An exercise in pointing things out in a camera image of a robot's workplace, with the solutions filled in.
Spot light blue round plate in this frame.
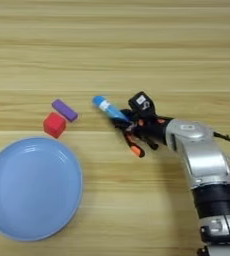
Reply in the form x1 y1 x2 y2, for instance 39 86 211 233
0 137 84 242

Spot red cube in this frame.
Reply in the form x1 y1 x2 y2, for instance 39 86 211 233
43 112 67 139

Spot blue glue stick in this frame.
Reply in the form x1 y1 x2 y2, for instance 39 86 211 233
92 95 130 122

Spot black box with white label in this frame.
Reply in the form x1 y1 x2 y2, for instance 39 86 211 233
127 91 157 118

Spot purple rectangular block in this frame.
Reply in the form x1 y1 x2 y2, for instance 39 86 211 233
51 98 79 123

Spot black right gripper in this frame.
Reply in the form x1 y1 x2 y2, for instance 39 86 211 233
112 108 174 147

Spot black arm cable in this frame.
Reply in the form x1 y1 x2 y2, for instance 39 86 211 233
213 131 230 150

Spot orange handled pliers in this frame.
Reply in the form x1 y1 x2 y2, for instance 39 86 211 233
122 131 160 159

